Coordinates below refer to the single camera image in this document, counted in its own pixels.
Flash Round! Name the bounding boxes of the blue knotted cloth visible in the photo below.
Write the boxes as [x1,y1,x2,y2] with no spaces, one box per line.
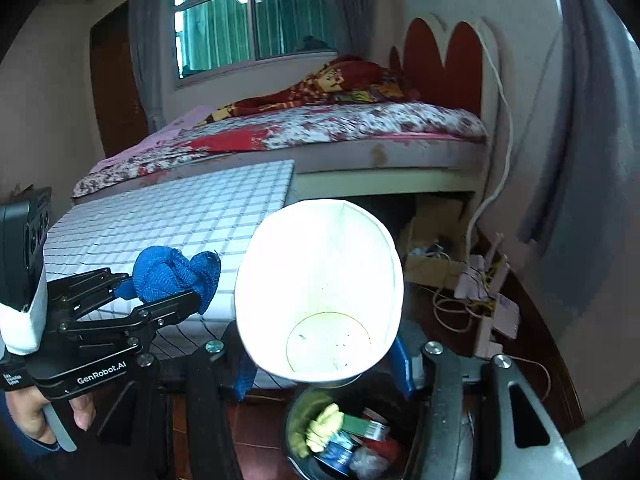
[131,246,221,314]

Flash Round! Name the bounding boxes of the beige knotted cloth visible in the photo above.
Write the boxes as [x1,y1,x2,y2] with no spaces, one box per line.
[284,388,333,460]

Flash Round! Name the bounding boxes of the green white carton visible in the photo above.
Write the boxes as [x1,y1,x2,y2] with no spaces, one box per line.
[341,415,388,442]

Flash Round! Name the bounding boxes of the yellow knotted cloth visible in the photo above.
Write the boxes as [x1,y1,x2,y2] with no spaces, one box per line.
[306,403,344,453]

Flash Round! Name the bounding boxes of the blue patterned paper cup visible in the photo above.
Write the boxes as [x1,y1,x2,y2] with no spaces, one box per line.
[234,200,405,384]

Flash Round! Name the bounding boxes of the red plastic bag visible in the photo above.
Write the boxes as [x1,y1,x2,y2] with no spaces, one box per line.
[363,439,400,464]

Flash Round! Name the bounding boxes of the clear plastic bag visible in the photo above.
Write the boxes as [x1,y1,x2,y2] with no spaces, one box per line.
[349,446,390,480]

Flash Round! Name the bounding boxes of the black trash bucket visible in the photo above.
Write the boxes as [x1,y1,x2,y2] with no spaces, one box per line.
[285,374,421,479]

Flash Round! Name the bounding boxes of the person's left hand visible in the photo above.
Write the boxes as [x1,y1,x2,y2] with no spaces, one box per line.
[4,386,98,446]

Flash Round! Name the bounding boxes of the white power strip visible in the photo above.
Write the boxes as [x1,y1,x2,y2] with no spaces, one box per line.
[474,294,521,360]

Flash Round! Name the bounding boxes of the cardboard box under bed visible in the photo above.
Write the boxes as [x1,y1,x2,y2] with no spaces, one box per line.
[397,195,466,290]

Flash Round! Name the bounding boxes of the white grid tablecloth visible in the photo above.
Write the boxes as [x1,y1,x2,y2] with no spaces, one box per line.
[43,160,294,360]

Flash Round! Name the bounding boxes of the dark wooden door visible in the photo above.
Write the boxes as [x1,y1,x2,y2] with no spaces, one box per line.
[89,2,148,157]

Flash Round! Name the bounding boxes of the pink bed sheet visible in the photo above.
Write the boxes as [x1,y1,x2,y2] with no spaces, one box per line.
[90,105,214,174]

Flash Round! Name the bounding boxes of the grey curtain right side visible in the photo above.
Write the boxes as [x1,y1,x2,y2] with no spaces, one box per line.
[518,0,639,312]

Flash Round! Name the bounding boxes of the bed with floral sheet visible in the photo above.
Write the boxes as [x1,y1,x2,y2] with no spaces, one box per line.
[72,102,487,198]

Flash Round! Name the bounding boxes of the red heart-shaped headboard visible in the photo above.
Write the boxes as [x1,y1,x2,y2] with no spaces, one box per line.
[388,14,500,124]

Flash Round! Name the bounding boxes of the red patterned blanket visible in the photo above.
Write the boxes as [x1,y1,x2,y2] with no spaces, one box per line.
[198,55,420,126]

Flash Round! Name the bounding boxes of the green curtained window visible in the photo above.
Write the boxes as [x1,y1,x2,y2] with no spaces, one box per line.
[174,0,334,79]

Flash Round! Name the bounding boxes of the grey curtain by window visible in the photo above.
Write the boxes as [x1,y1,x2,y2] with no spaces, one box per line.
[324,0,374,58]

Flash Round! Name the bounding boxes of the white charging cable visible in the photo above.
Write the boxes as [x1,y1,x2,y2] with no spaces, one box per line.
[464,19,516,261]

